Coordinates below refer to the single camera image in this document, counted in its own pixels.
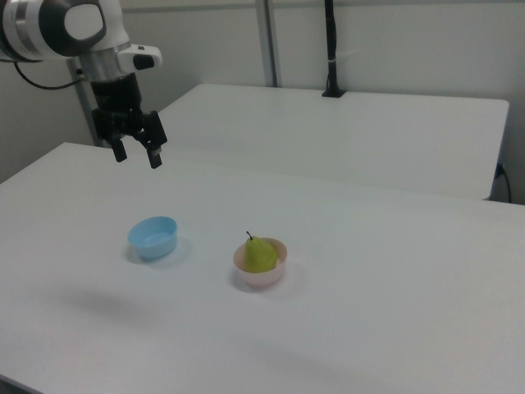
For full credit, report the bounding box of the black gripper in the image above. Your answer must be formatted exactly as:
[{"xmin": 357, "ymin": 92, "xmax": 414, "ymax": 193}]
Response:
[{"xmin": 90, "ymin": 72, "xmax": 169, "ymax": 170}]

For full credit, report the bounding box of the blue plastic bowl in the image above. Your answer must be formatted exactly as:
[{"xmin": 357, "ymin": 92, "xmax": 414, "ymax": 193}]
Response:
[{"xmin": 127, "ymin": 215, "xmax": 179, "ymax": 263}]

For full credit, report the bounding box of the aluminium partition post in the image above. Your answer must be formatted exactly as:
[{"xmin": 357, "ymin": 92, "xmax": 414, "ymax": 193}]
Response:
[{"xmin": 254, "ymin": 0, "xmax": 283, "ymax": 88}]

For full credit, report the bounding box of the green pear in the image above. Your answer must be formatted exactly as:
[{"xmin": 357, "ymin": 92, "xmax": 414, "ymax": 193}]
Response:
[{"xmin": 244, "ymin": 231, "xmax": 278, "ymax": 274}]

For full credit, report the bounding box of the black power cable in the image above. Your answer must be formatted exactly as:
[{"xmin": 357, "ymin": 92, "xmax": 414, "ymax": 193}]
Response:
[{"xmin": 495, "ymin": 162, "xmax": 514, "ymax": 203}]

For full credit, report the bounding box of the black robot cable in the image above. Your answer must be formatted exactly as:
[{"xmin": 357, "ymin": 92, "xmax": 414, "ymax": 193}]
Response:
[{"xmin": 13, "ymin": 60, "xmax": 85, "ymax": 90}]

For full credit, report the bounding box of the white side table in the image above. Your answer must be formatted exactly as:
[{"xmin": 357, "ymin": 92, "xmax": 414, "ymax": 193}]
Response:
[{"xmin": 157, "ymin": 83, "xmax": 511, "ymax": 202}]

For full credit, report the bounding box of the black camera stand pole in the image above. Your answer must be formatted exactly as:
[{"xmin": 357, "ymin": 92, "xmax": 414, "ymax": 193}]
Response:
[{"xmin": 322, "ymin": 0, "xmax": 348, "ymax": 99}]

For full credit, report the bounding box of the pink plastic bowl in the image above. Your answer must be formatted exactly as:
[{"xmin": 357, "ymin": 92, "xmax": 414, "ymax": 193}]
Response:
[{"xmin": 232, "ymin": 236, "xmax": 289, "ymax": 288}]

